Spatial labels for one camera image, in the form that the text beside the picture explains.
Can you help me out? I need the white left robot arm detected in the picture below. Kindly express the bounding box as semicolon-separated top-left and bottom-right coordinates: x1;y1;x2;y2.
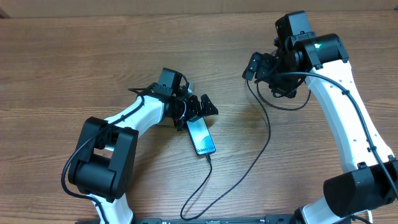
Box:
61;68;218;223

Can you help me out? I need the black charger cable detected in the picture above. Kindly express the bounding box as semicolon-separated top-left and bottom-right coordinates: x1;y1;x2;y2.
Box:
180;79;312;222

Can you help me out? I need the blue smartphone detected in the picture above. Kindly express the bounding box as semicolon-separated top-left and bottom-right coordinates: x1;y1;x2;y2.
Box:
187;118;216;156

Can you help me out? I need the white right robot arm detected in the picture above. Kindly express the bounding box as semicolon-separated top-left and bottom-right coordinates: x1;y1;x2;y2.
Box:
243;11;397;223

